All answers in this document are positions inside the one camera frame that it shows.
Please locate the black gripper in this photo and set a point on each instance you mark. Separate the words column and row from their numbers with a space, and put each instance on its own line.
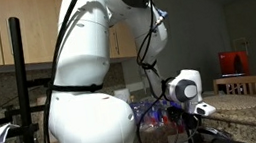
column 193, row 124

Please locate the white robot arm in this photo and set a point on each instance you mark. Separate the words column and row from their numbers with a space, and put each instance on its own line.
column 92, row 130

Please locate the clear plastic bag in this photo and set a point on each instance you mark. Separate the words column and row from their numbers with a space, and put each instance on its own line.
column 221, row 133

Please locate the round woven placemat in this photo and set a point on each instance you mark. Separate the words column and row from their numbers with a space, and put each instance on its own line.
column 236, row 101

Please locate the red box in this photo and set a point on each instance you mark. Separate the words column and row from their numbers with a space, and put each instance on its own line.
column 228, row 64

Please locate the black stand crossbar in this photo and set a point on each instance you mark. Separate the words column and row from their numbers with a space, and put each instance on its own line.
column 35, row 109

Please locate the black vertical stand pole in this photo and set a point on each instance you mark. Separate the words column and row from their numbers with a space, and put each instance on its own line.
column 19, row 63

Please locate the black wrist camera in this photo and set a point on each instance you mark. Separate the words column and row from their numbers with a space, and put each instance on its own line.
column 175, row 112

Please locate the wooden wall cabinets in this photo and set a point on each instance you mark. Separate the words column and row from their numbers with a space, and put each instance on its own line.
column 27, row 28

